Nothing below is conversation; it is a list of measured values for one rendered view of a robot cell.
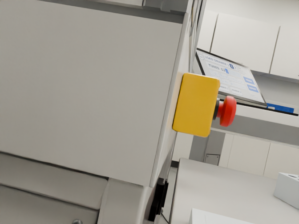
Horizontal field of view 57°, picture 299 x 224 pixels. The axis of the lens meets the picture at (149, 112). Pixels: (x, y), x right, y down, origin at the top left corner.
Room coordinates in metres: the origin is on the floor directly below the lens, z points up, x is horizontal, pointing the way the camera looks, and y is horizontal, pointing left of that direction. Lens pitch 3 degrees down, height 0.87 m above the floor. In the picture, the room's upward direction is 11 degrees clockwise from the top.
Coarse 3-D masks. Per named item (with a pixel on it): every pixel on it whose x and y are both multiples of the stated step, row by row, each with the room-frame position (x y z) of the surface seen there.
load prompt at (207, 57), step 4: (204, 56) 1.53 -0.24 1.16; (208, 56) 1.56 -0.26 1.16; (212, 56) 1.59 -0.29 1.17; (208, 60) 1.53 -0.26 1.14; (212, 60) 1.56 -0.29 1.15; (216, 60) 1.59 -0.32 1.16; (220, 60) 1.62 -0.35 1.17; (220, 64) 1.59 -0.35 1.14; (224, 64) 1.62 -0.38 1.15; (228, 64) 1.66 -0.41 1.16; (232, 64) 1.69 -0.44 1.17; (232, 68) 1.66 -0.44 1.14; (236, 68) 1.69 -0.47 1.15
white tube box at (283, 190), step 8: (280, 176) 0.42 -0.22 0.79; (288, 176) 0.41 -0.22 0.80; (296, 176) 0.42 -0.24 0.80; (280, 184) 0.42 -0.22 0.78; (288, 184) 0.40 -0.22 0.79; (296, 184) 0.39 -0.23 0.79; (280, 192) 0.41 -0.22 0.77; (288, 192) 0.40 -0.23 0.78; (296, 192) 0.39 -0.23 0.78; (288, 200) 0.40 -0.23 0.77; (296, 200) 0.38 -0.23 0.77
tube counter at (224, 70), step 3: (222, 69) 1.58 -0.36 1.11; (225, 69) 1.60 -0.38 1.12; (228, 69) 1.62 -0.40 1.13; (225, 72) 1.57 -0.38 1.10; (228, 72) 1.60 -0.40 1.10; (231, 72) 1.62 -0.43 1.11; (234, 72) 1.64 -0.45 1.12; (237, 72) 1.67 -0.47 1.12; (234, 75) 1.62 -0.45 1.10; (237, 75) 1.65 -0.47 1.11; (240, 75) 1.67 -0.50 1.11
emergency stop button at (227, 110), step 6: (228, 96) 0.34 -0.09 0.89; (228, 102) 0.34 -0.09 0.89; (234, 102) 0.34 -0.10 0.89; (222, 108) 0.34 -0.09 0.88; (228, 108) 0.33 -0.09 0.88; (234, 108) 0.33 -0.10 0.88; (222, 114) 0.34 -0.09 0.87; (228, 114) 0.33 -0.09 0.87; (234, 114) 0.33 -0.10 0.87; (222, 120) 0.34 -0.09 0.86; (228, 120) 0.33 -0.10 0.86
